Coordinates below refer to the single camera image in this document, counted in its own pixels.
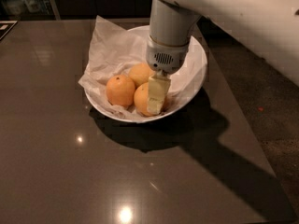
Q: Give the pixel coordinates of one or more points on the orange fruit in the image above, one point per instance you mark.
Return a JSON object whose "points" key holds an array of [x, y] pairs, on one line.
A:
{"points": [[141, 100], [120, 90], [140, 74]]}

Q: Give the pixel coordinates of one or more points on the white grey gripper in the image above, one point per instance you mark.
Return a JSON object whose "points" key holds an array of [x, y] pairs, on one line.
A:
{"points": [[164, 57]]}

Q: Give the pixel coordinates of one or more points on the white ceramic bowl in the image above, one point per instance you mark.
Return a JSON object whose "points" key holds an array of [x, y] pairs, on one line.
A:
{"points": [[194, 62]]}

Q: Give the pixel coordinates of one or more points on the white crumpled paper liner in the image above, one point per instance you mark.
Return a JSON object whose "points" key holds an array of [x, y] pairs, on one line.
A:
{"points": [[115, 53]]}

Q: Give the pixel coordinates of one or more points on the clear containers in background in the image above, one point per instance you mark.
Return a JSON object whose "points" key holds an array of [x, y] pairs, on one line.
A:
{"points": [[26, 7]]}

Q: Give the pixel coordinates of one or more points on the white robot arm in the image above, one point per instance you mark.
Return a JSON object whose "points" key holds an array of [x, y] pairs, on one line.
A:
{"points": [[269, 28]]}

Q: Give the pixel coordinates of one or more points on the black white object table corner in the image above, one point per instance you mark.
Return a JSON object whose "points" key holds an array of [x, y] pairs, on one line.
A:
{"points": [[5, 27]]}

